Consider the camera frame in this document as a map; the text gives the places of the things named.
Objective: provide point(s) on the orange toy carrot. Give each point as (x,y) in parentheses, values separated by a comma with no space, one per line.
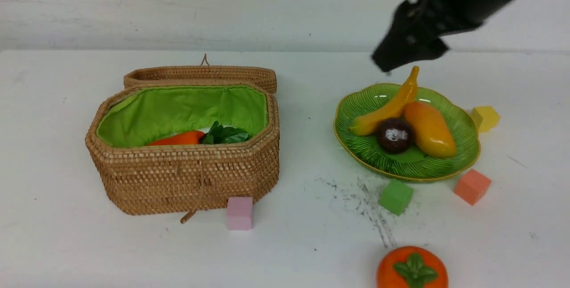
(217,134)

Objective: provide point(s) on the yellow toy banana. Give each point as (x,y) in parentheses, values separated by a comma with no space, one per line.
(367,124)

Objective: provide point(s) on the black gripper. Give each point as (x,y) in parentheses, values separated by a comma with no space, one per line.
(416,32)

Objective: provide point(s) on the woven wicker basket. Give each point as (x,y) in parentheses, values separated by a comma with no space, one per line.
(141,179)

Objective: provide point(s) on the yellow foam cube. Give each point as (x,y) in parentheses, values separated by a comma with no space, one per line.
(485,118)

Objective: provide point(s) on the pink foam cube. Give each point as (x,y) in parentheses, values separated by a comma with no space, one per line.
(239,213)

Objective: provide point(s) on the woven wicker basket lid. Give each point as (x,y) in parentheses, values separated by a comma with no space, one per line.
(262,77)

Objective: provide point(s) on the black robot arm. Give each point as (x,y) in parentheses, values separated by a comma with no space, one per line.
(478,10)

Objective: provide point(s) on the green foam cube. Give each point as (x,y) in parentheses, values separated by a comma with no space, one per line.
(395,197)

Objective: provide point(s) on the green leaf-shaped glass plate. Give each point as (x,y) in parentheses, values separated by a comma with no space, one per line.
(413,165)

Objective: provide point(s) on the yellow-orange toy mango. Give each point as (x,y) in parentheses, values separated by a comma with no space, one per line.
(432,134)

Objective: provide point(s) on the orange toy persimmon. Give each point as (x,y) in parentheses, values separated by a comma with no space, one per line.
(411,267)

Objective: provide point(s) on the orange foam cube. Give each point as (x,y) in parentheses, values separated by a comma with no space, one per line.
(472,186)

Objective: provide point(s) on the dark purple toy mangosteen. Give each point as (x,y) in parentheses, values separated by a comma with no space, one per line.
(395,135)

